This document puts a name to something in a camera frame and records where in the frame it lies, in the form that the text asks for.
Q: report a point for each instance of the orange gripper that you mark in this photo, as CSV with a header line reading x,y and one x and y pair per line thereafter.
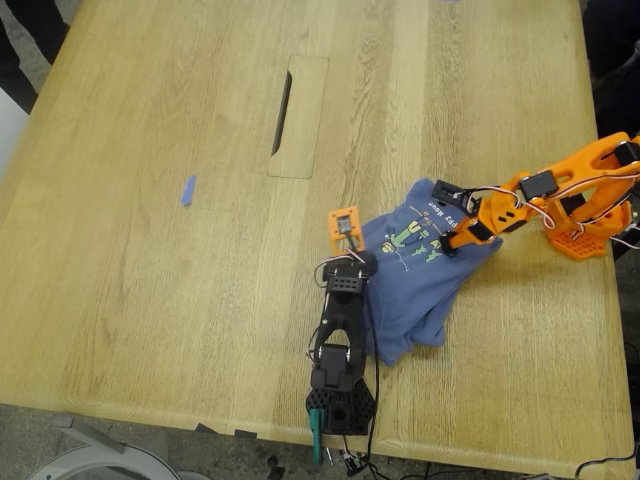
x,y
462,239

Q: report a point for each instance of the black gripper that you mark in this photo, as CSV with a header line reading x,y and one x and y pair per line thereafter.
x,y
368,261

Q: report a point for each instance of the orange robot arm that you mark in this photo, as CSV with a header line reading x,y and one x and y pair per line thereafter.
x,y
590,200

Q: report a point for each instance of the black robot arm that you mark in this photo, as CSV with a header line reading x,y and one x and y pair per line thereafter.
x,y
337,340

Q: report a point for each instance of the green clamp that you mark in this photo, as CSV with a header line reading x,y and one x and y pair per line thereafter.
x,y
316,435

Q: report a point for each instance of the blue tape piece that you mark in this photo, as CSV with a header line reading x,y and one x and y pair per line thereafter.
x,y
188,192

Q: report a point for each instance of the grey white round bin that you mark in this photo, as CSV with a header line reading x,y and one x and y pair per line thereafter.
x,y
125,456

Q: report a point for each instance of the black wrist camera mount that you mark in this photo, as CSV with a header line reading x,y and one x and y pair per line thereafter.
x,y
452,194

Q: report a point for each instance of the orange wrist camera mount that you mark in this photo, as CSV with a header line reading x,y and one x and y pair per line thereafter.
x,y
344,227

